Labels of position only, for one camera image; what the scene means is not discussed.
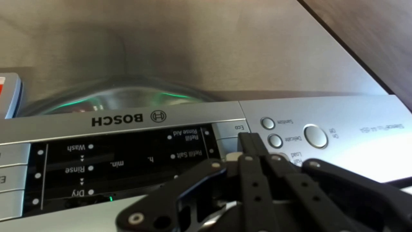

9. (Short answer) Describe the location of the dark brown wooden cabinet door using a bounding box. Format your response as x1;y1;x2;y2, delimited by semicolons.
298;0;412;113

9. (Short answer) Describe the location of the red dirty sign magnet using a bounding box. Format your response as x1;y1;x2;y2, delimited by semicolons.
0;72;23;121

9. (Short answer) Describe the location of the stainless steel Bosch dishwasher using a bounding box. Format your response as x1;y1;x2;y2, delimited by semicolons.
0;0;412;232

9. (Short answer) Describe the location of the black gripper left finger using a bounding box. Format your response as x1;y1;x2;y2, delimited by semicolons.
114;132;276;232

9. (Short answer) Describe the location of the large round dishwasher button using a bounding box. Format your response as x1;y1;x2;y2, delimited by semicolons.
302;124;331;151

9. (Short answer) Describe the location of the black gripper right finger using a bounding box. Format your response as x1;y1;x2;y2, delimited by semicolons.
266;153;412;232

